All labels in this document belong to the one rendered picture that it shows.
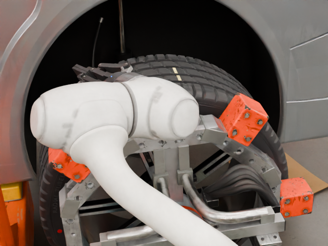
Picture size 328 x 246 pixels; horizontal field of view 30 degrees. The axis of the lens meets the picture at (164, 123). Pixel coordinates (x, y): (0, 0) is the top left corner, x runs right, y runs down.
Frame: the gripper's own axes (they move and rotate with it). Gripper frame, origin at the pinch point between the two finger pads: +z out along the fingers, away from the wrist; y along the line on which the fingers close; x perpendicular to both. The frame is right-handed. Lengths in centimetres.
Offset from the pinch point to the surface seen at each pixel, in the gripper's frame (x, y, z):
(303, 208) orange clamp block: -57, 21, -23
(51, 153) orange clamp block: -9.4, -17.2, -1.5
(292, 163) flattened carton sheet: -155, 85, 89
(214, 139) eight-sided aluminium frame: -25.1, 11.7, -18.8
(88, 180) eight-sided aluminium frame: -18.4, -15.1, -5.9
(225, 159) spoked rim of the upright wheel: -40.0, 15.5, -8.7
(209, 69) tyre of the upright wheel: -22.5, 28.6, 1.2
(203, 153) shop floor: -138, 59, 125
